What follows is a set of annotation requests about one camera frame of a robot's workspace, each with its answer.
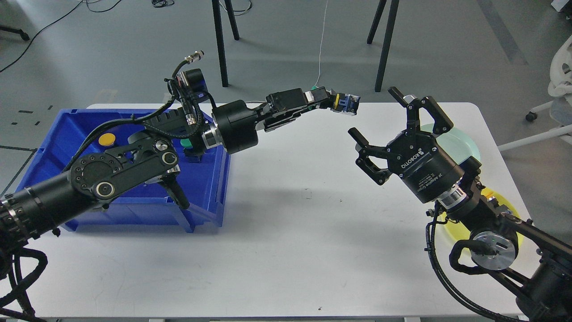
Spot black stand legs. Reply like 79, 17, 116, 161
212, 0, 240, 88
366, 0, 400, 93

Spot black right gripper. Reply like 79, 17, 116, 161
348, 86, 467, 204

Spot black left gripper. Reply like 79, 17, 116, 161
210, 86, 336, 154

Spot black stand legs left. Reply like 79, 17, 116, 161
212, 0, 240, 88

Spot blue plastic bin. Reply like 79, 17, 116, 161
16, 109, 230, 233

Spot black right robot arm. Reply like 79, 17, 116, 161
349, 86, 572, 322

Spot white office chair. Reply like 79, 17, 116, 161
525, 37, 572, 143

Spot white cable with plug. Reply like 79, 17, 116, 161
314, 0, 331, 88

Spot light green plate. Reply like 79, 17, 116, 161
436, 127, 482, 165

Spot green push button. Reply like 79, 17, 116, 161
327, 92, 360, 116
180, 139, 204, 163

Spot black stand legs right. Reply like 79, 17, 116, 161
366, 0, 400, 93

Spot black floor cable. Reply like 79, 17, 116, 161
0, 0, 123, 73

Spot yellow plate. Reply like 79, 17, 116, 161
443, 187, 521, 245

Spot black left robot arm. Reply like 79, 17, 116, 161
1, 51, 359, 322

